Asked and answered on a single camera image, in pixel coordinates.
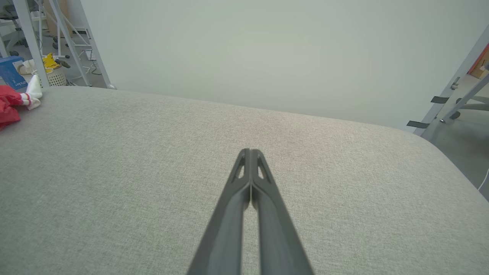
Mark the yellow cloth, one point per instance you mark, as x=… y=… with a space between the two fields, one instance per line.
x=50 y=61

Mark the blue box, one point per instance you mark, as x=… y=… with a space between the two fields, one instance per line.
x=11 y=72

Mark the white perforated laundry basket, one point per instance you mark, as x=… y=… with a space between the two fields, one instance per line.
x=57 y=78

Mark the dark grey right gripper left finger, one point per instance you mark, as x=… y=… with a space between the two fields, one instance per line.
x=225 y=229

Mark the grey metal frame brace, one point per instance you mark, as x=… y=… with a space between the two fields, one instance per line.
x=70 y=42

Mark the grey metal frame post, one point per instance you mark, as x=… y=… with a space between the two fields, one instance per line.
x=32 y=49

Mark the red jersey with white sleeves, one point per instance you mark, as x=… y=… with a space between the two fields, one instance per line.
x=7 y=109

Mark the grey frame post with tape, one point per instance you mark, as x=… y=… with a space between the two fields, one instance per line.
x=458 y=78

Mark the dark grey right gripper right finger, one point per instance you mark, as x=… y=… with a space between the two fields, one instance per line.
x=277 y=236

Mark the black tape strip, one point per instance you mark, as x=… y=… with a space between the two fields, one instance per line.
x=439 y=99
x=418 y=124

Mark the brown cardboard box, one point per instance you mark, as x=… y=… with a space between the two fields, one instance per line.
x=482 y=65

